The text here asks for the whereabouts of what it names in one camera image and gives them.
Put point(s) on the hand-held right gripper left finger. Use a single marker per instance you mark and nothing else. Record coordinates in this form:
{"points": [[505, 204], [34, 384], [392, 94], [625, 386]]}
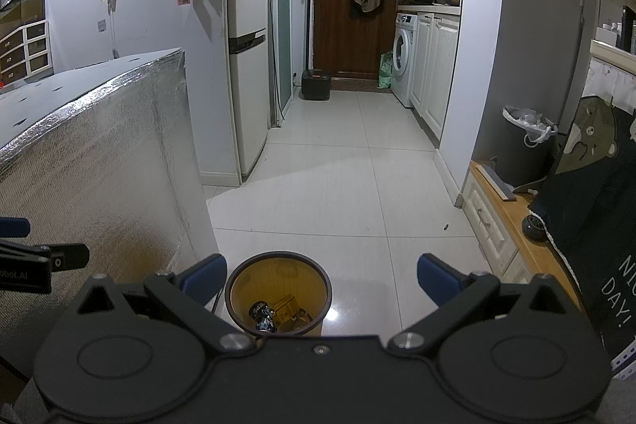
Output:
{"points": [[203, 277]]}

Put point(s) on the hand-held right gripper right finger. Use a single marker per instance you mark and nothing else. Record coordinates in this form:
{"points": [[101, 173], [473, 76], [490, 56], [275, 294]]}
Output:
{"points": [[437, 277]]}

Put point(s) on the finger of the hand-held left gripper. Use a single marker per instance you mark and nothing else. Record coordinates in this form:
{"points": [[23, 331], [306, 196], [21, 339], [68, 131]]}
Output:
{"points": [[15, 228], [69, 255]]}

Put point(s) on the black crumpled wrapper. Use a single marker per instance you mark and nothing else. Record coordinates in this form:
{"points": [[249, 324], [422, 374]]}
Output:
{"points": [[261, 312]]}

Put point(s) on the white cabinet with wooden top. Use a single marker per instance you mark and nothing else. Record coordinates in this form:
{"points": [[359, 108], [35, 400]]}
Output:
{"points": [[497, 230]]}

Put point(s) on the foil-covered table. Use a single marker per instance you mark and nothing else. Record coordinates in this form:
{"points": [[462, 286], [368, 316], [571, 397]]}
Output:
{"points": [[99, 156]]}

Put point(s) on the tan cardboard piece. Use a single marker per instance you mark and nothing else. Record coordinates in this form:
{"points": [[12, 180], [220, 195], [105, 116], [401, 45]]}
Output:
{"points": [[302, 322]]}

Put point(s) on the black round object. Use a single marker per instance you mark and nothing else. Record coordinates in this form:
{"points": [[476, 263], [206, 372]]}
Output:
{"points": [[534, 227]]}

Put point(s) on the grey flat strip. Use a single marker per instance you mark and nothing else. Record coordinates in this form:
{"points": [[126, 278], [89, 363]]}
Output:
{"points": [[497, 183]]}

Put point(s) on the dark bin with white liner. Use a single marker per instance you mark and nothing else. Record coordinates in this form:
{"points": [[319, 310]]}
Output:
{"points": [[526, 156]]}

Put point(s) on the black printed bear cloth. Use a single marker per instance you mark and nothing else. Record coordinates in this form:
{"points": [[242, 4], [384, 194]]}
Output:
{"points": [[586, 230]]}

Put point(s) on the white refrigerator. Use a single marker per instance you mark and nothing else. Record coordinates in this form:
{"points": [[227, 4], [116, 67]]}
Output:
{"points": [[246, 106]]}

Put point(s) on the white drawer organizer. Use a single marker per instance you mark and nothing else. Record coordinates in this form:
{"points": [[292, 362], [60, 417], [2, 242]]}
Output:
{"points": [[25, 51]]}

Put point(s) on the white kitchen cabinets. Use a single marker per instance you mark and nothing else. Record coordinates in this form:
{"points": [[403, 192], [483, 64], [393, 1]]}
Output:
{"points": [[432, 71]]}

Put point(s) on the green plastic bag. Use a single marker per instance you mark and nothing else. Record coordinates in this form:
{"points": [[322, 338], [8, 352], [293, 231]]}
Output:
{"points": [[385, 71]]}

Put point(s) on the black box appliance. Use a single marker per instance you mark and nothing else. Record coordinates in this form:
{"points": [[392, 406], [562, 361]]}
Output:
{"points": [[316, 86]]}

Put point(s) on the white washing machine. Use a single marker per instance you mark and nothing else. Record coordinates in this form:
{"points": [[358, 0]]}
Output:
{"points": [[403, 56]]}

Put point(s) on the frosted glass sliding door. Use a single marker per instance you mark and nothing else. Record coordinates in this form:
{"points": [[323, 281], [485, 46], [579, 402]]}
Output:
{"points": [[284, 31]]}

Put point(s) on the white lace curtain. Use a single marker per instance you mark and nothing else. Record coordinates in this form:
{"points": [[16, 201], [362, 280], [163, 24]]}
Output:
{"points": [[611, 81]]}

